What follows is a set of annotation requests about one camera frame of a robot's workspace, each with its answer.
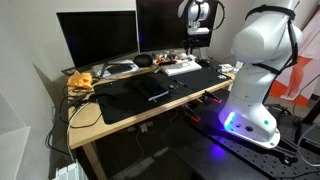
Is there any orange-handled black clamp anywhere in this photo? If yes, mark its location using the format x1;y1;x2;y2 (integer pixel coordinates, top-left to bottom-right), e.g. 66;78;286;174
181;104;202;123
203;89;223;105

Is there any black computer monitor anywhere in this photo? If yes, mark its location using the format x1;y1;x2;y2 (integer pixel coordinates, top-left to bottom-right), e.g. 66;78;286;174
135;0;220;54
56;10;140;76

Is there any grey power strip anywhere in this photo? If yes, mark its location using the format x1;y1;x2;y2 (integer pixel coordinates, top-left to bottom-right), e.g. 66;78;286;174
125;120;155;134

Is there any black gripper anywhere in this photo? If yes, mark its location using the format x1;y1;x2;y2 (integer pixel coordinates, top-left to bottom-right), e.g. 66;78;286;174
186;34;202;56

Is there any wooden desk leg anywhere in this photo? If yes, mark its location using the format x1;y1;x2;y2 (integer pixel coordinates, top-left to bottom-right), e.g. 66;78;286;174
80;141;108;180

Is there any white keyboard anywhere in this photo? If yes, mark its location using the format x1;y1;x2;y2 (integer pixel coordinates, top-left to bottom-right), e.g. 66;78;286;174
160;60;203;77

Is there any black arm cable harness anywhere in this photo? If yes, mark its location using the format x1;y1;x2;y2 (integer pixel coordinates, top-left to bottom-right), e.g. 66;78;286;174
181;0;299;105

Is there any white cable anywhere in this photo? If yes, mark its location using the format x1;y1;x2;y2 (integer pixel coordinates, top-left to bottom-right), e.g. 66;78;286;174
65;100;92;163
295;123;320;168

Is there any orange and white poster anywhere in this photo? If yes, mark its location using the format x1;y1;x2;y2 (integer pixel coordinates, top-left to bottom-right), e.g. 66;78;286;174
268;9;320;108

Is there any black pen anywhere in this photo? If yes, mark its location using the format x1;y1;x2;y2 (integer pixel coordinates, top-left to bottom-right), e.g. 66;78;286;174
171;78;189;89

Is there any white power adapter box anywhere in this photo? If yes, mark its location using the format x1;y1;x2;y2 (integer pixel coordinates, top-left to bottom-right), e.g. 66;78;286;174
218;63;240;75

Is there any pile of small colourful parts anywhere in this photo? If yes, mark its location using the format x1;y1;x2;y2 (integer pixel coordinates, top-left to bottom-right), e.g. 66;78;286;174
152;50;198;66

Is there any black cable tangle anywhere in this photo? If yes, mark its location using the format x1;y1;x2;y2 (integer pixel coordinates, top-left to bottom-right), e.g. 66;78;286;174
44;83;118;158

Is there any grey monitor stand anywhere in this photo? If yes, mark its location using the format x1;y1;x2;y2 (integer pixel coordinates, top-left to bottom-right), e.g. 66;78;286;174
198;46;210;62

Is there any black oval case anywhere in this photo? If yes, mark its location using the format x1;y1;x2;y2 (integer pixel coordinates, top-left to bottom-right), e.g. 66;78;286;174
133;53;154;68

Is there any black tripod leg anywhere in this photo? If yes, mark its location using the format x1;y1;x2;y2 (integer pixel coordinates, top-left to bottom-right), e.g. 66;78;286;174
293;99;320;128

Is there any black desk mat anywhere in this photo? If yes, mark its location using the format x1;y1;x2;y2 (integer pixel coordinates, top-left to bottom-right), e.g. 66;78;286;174
92;65;232;125

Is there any orange cloth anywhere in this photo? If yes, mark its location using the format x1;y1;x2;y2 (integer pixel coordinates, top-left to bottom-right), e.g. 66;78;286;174
67;70;94;90

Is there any white radiator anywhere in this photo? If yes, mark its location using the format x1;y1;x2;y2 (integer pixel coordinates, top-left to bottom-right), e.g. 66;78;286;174
52;159;90;180

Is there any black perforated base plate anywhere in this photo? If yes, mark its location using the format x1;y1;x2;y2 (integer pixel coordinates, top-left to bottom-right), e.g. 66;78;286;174
168;88;320;180

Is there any clear plastic bag with papers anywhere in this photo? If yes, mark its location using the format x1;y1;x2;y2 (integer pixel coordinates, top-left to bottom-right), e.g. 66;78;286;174
92;59;141;80

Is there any black computer mouse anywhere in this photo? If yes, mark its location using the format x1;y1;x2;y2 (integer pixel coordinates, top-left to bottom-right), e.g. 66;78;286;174
196;58;212;67

